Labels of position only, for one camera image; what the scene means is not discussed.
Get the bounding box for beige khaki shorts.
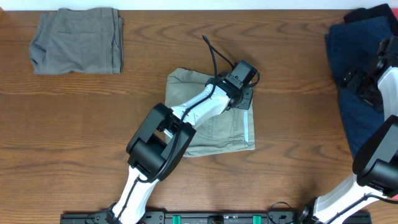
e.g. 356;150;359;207
165;68;256;157

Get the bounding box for black garment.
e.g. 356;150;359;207
343;4;397;36

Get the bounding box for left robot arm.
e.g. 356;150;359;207
106;68;257;223

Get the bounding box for navy blue shorts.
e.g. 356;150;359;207
325;17;392;156

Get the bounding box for left black cable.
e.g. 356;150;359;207
85;34;261;224

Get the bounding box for folded grey shorts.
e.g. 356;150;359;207
29;7;124;75

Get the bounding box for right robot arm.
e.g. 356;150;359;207
293;36;397;224

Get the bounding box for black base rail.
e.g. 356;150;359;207
60;210;295;224

